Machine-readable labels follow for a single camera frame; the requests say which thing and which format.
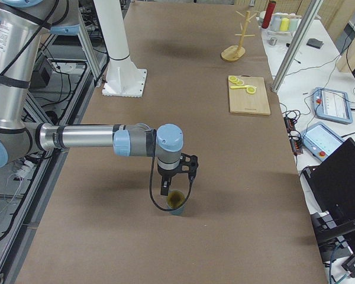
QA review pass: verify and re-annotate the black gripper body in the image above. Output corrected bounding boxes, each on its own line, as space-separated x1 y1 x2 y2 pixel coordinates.
157 161 179 179

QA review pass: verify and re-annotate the dark teal mug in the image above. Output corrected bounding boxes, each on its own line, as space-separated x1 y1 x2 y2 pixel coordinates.
166 191 185 215

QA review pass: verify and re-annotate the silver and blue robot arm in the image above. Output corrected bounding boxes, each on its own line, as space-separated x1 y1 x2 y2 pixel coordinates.
0 1 183 195

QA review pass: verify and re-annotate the wooden cup storage rack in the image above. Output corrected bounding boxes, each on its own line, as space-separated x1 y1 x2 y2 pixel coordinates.
221 11 257 62

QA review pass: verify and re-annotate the yellow cup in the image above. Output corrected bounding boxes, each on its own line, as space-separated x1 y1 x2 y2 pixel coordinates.
279 18 289 31

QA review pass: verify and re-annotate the wooden cutting board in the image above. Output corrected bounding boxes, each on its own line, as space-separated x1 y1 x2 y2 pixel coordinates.
228 75 271 115

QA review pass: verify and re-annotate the yellow plastic knife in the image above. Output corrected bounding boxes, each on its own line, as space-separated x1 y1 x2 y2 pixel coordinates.
230 85 255 89

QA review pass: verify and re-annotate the black power strip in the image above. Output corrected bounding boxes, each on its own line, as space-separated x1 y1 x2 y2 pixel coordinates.
283 117 303 156

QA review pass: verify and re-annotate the blue teach pendant tablet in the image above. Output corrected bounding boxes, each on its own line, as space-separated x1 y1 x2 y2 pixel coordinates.
301 122 345 162
312 87 353 124

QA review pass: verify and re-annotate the black monitor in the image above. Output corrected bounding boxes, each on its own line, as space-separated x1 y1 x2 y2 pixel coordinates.
301 137 355 267

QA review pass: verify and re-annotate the red cylindrical can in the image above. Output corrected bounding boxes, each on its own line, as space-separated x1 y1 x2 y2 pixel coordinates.
262 0 277 29

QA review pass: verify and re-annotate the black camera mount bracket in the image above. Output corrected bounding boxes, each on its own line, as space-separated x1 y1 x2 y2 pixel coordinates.
177 153 199 180

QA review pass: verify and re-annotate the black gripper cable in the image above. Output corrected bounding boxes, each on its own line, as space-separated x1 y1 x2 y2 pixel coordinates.
149 156 196 212

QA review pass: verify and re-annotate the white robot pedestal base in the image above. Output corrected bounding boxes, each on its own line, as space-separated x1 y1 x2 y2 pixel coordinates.
94 0 147 98

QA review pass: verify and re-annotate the aluminium frame post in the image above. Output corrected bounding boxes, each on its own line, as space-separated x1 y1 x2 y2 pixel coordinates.
271 0 324 93

